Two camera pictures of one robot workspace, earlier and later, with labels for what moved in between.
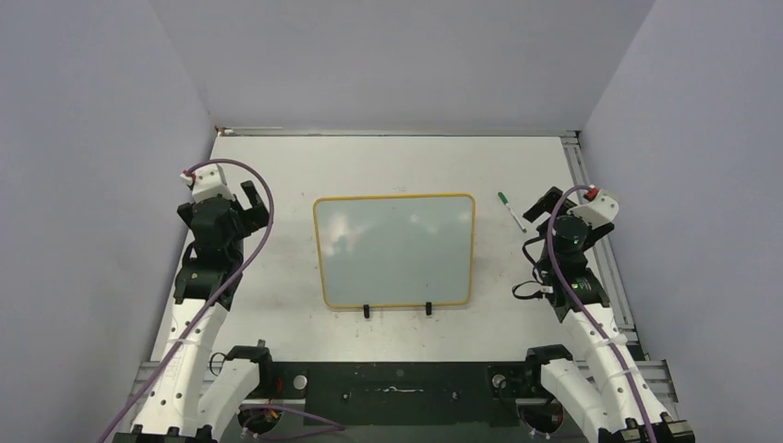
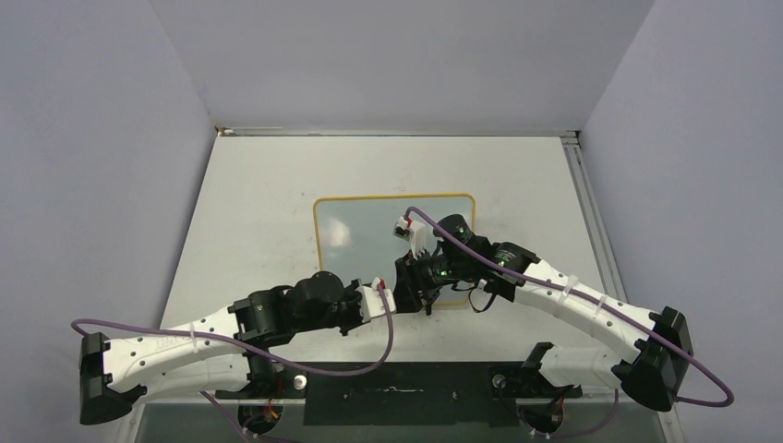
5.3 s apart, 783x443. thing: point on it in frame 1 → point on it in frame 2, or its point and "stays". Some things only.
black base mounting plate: [405, 394] stays
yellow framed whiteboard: [395, 251] stays
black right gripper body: [597, 233] → [429, 273]
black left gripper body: [243, 231] → [344, 314]
